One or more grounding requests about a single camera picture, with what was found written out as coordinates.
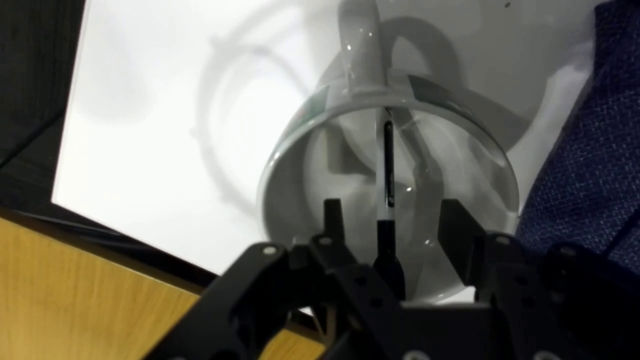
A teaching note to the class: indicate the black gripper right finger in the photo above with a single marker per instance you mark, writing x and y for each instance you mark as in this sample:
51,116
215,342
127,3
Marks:
546,301

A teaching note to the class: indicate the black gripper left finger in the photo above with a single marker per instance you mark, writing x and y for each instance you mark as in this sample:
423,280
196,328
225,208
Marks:
293,301

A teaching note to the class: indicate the navy blue cloth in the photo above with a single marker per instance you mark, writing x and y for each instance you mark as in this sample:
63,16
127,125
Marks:
586,166

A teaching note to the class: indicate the yellow wooden table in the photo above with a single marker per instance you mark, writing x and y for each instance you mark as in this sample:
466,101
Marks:
81,293

